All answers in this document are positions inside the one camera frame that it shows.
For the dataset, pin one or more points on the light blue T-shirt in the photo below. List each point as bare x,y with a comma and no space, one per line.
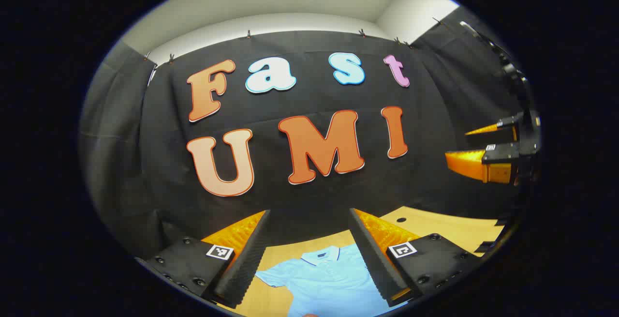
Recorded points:
324,283

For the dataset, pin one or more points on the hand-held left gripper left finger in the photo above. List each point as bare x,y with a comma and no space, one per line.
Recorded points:
246,268

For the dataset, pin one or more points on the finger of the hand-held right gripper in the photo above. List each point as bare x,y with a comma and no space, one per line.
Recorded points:
500,155
488,128

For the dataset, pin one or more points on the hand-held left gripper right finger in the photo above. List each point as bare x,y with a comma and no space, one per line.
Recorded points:
375,264

